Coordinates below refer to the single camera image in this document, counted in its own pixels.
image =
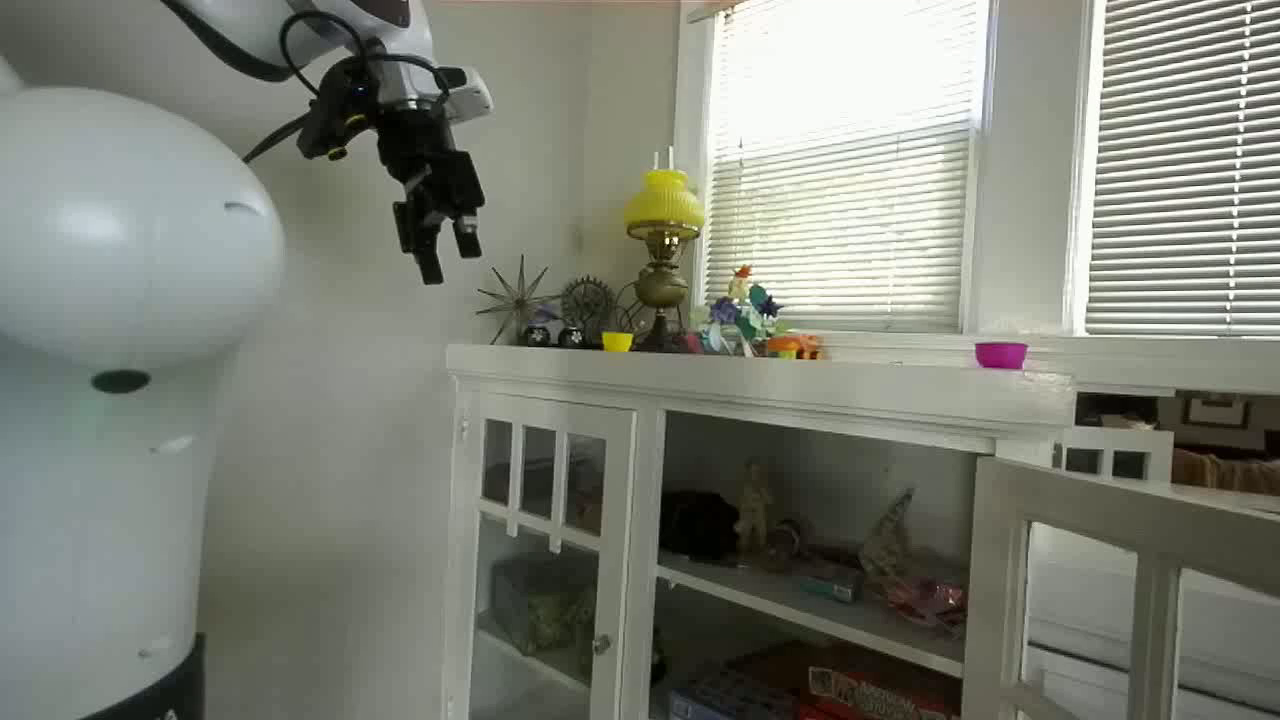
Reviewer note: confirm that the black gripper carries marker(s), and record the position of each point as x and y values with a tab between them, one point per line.
425	155

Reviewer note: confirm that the white cabinet with shelves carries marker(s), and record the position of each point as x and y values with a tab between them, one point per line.
800	385

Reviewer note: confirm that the small orange toy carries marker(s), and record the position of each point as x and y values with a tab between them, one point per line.
798	347

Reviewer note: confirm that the small yellow bowl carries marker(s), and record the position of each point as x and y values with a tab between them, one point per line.
619	342

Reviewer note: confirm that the blue board game box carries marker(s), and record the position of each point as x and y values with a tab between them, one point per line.
727	698

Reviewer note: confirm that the red board game box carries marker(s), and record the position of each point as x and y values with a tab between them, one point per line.
883	681

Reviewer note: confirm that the round dark ornament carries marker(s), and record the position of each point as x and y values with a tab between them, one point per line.
586	306

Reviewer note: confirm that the small tan figurine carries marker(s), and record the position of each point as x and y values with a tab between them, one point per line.
752	506

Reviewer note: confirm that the white window blind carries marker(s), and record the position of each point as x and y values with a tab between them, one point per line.
1186	160
844	160

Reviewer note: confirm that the small pink bowl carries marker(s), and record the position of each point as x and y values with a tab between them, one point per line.
1003	353

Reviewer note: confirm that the colourful toy figure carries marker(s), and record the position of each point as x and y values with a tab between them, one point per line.
743	321

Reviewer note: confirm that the brass lamp with yellow shade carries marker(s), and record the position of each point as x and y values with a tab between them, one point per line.
662	252

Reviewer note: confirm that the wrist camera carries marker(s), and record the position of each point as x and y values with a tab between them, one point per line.
330	128

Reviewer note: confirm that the white glass-pane cabinet door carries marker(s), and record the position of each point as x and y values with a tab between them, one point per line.
1175	534

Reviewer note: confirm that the black object on shelf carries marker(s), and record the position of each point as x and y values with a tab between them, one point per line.
697	523

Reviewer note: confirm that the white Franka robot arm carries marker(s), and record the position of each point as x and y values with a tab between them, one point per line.
123	402

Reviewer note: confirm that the spiky star ornament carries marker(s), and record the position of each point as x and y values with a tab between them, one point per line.
514	302

